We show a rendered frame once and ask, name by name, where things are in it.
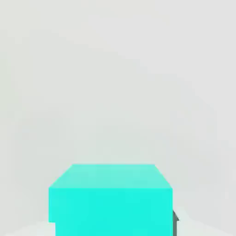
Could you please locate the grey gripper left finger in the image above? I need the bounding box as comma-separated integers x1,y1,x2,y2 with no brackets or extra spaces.
3,220,56,236

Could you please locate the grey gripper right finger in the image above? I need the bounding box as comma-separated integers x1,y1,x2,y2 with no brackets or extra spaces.
172,206,233,236

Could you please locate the small cyan cube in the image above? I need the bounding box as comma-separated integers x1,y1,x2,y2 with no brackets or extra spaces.
48,163,173,236

